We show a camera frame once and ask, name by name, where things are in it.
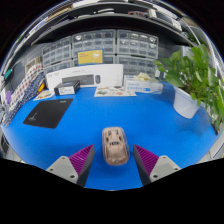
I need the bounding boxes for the yellow and blue box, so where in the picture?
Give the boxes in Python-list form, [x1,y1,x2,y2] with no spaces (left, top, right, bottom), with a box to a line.
[76,48,105,66]

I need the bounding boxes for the white dotted cloth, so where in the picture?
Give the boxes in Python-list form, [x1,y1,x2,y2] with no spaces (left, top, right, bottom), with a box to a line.
[6,63,45,114]

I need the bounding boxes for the navy dotted cloth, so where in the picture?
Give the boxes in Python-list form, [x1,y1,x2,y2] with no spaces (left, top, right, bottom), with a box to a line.
[1,71,46,128]

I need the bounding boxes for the black mouse pad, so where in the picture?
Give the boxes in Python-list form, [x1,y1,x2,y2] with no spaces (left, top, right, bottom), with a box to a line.
[22,97,74,130]

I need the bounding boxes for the colourful sticker sheet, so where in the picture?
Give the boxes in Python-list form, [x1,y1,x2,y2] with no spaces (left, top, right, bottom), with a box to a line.
[93,85,138,98]
[32,89,56,102]

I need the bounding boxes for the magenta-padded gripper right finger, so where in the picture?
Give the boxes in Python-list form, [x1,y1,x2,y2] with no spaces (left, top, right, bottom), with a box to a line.
[133,144,182,187]

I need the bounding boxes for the small black box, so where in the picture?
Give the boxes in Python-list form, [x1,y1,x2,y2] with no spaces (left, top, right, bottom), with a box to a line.
[53,80,81,97]

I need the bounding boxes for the pale framed picture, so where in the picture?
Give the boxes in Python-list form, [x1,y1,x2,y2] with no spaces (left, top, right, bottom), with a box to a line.
[24,55,43,74]

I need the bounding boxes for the green plant in white pot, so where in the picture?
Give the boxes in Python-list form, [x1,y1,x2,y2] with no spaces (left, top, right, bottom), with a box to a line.
[153,43,224,134]

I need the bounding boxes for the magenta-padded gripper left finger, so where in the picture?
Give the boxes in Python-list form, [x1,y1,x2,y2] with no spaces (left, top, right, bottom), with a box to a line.
[45,144,96,188]

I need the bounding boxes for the pink transparent computer mouse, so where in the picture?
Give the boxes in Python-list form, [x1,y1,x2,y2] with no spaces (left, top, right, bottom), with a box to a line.
[101,126,131,167]

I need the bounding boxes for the long white keyboard box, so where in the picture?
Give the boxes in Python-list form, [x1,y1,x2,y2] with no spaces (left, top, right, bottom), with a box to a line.
[45,63,125,92]

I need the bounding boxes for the grey wall shelf unit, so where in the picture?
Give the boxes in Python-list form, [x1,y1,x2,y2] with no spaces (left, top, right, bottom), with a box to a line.
[0,0,209,51]

